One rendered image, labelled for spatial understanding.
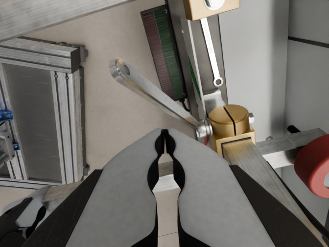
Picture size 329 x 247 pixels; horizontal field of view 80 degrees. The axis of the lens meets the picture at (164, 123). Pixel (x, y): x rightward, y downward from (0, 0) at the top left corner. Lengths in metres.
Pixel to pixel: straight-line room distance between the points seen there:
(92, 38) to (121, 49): 0.15
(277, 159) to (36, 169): 1.24
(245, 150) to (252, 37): 0.30
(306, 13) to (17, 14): 0.44
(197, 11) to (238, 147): 0.16
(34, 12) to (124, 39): 0.84
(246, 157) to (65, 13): 0.25
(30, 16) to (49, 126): 0.90
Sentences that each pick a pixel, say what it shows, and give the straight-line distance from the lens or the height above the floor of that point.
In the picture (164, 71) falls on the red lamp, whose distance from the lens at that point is 0.38.
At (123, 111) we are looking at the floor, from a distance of 1.22.
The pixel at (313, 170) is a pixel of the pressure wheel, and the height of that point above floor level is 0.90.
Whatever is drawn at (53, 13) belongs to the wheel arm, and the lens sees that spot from 0.26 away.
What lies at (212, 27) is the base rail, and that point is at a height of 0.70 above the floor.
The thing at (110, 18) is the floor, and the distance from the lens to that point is 1.10.
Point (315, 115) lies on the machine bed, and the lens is 0.50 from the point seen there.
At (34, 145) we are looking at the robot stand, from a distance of 1.25.
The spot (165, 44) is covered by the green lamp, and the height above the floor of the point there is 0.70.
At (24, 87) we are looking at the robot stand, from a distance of 1.09.
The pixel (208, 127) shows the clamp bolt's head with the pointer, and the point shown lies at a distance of 0.27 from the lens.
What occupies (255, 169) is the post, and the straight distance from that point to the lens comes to 0.23.
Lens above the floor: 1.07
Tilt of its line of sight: 60 degrees down
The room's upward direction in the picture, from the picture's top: 177 degrees clockwise
